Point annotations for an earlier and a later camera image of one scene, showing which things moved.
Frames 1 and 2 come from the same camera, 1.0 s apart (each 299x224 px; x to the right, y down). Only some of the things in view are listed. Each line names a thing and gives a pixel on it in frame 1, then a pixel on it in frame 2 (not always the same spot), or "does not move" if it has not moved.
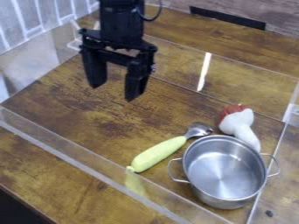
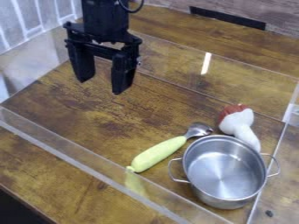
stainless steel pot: [226, 170] does not move
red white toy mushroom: [236, 122] does not move
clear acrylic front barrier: [106, 168] does not move
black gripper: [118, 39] to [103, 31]
